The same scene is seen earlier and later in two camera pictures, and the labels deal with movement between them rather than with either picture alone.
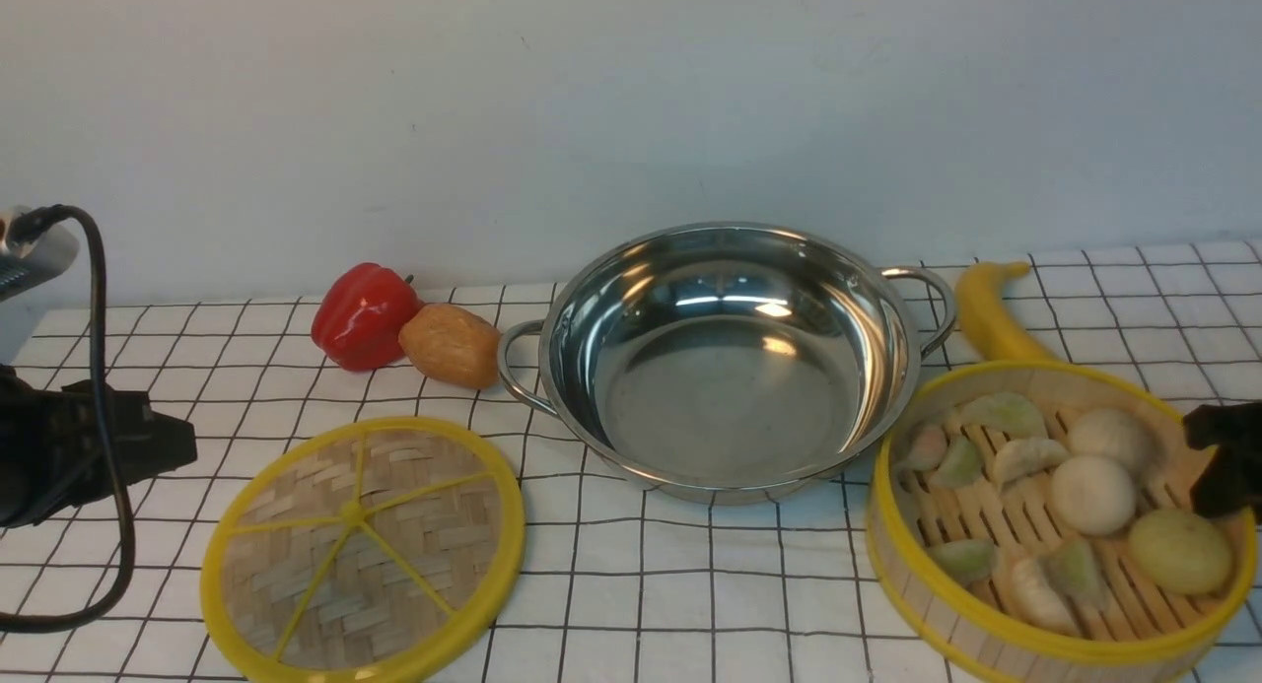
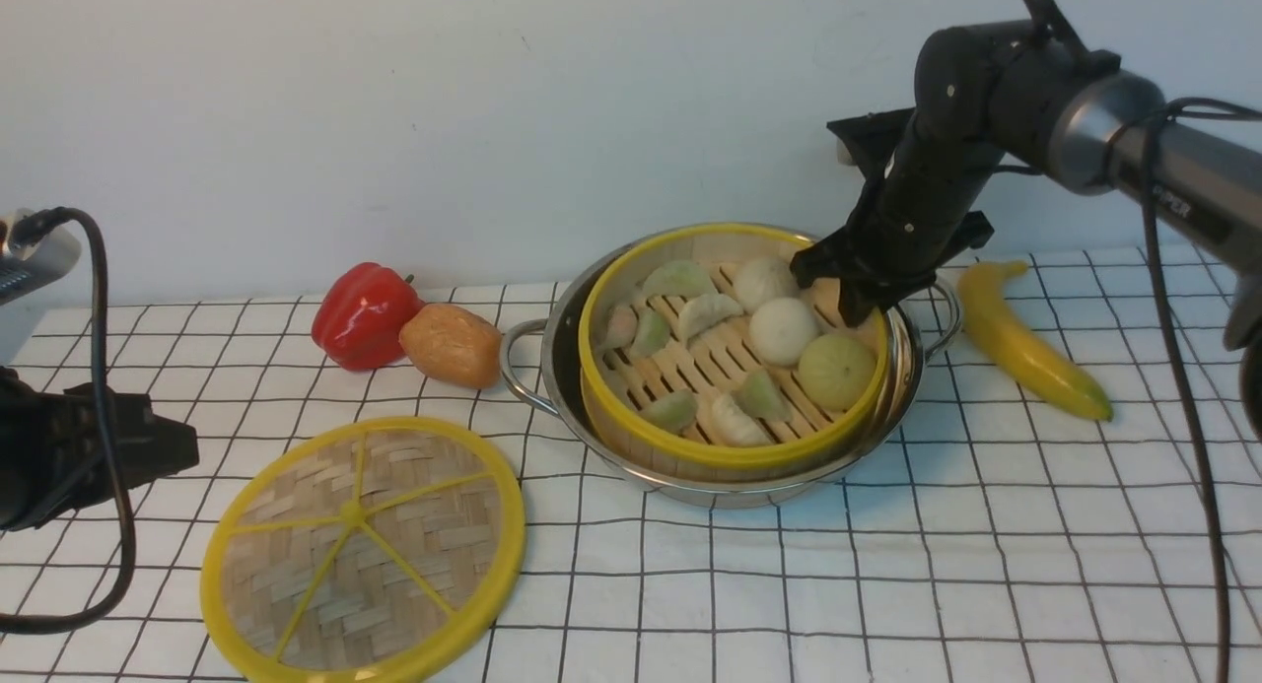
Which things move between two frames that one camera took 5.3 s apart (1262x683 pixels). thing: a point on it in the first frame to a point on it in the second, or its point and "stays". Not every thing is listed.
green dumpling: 968,560 to 675,413
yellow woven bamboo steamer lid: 359,552 stays
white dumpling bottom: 1031,594 to 734,426
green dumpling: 960,465 to 653,332
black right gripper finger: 1231,486 to 857,303
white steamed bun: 1113,433 to 758,280
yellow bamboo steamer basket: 1143,636 to 700,352
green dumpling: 1070,568 to 758,392
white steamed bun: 1091,496 to 778,329
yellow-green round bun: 1179,552 to 836,370
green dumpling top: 1009,412 to 679,277
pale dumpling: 927,448 to 621,327
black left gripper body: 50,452 stays
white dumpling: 1018,457 to 699,311
